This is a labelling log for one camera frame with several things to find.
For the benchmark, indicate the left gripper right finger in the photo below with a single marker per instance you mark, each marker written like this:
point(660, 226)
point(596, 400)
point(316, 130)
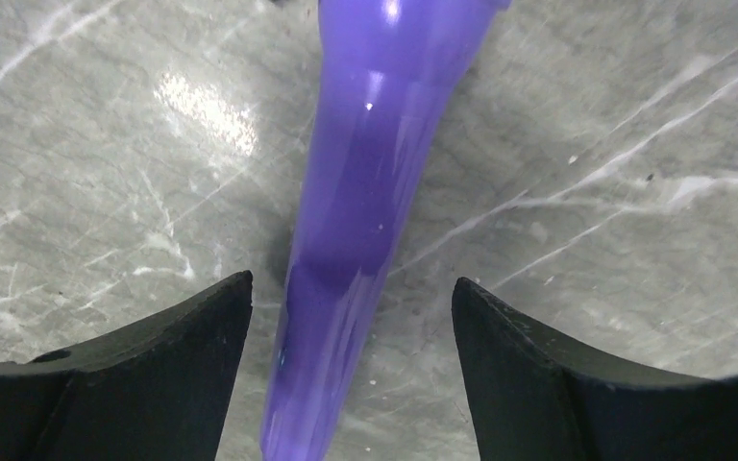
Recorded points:
point(536, 393)

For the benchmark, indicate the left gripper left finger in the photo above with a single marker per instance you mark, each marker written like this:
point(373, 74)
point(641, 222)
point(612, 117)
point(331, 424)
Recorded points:
point(156, 389)

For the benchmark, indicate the purple microphone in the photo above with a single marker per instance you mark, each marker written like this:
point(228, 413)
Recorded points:
point(388, 71)

